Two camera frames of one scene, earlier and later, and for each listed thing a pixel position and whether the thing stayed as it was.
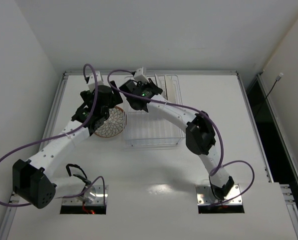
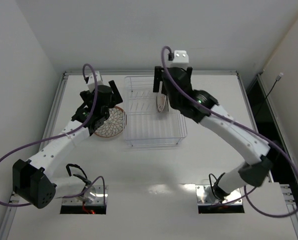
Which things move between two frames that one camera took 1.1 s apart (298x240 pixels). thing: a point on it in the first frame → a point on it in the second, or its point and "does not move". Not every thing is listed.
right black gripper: (128, 89) → (157, 74)
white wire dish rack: (146, 128) does not move
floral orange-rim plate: (115, 124) does not move
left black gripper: (116, 94) does not move
